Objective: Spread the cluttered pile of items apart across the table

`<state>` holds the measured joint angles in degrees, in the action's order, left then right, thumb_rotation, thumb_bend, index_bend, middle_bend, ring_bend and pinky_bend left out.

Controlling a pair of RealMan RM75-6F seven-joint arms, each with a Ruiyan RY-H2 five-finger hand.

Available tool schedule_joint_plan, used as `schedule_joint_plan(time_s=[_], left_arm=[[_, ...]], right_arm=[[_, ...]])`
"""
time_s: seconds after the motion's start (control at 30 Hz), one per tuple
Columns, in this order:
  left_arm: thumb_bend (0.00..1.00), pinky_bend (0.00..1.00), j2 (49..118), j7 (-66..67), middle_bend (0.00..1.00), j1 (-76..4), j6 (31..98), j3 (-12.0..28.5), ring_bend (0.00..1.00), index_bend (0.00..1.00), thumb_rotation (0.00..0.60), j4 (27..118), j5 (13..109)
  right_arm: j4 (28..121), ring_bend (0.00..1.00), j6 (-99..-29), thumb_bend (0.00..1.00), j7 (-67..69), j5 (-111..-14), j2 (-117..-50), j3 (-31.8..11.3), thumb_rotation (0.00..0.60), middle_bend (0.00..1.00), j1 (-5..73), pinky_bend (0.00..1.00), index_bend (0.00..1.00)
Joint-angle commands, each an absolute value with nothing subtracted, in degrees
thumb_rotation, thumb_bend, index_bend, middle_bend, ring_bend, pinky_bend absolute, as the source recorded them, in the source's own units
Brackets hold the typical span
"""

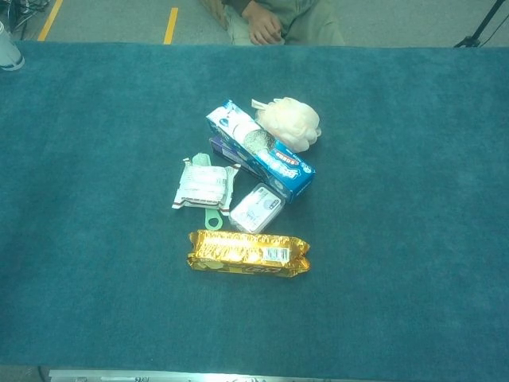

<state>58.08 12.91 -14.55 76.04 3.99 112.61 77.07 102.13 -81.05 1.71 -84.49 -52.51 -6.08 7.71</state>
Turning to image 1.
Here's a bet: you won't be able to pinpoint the small clear purple case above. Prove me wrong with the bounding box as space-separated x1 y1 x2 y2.
229 182 286 235

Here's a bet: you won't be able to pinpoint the blue cookie box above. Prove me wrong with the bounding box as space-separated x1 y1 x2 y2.
205 99 317 204

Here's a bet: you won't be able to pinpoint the purple toothpaste box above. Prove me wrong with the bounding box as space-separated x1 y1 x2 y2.
208 136 260 180

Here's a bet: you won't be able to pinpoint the white sachet packet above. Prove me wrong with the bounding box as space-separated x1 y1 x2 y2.
171 153 242 216

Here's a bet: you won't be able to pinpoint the gold foil biscuit pack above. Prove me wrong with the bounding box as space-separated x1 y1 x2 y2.
185 229 312 279

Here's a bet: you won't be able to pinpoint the pink mesh bath pouf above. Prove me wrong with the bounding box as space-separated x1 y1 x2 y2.
251 97 322 153

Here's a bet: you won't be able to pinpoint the green plastic handle tool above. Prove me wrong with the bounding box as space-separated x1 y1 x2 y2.
192 153 223 231

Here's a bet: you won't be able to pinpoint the teal felt table cover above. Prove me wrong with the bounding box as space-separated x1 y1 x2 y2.
0 39 509 366

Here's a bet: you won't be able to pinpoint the seated person in khaki clothes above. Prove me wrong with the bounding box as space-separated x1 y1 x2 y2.
222 0 346 46

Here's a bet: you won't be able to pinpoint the black tripod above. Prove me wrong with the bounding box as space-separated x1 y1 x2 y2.
454 0 509 49

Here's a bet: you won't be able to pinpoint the aluminium table edge rail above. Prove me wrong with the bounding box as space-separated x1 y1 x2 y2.
47 368 383 382

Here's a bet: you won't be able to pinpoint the black floor cables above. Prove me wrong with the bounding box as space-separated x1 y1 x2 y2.
0 0 52 31

